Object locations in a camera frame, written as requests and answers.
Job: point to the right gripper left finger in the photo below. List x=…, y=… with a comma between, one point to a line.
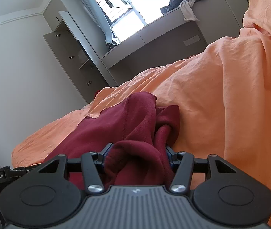
x=92, y=164

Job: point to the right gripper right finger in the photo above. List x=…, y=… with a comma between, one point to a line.
x=182, y=164

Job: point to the dark red long-sleeve shirt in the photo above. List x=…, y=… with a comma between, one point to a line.
x=139, y=130

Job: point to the orange duvet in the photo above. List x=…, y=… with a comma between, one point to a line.
x=224, y=95

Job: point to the open grey wardrobe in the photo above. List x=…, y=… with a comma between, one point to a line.
x=76, y=44

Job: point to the grey window bench cabinet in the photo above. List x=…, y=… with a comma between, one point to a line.
x=162, y=41

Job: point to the white garment hanging off bench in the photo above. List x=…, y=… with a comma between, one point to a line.
x=186, y=9

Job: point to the left blue-grey curtain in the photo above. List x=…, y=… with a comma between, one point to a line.
x=97, y=10

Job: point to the white wall socket plate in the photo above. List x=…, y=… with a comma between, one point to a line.
x=191, y=40

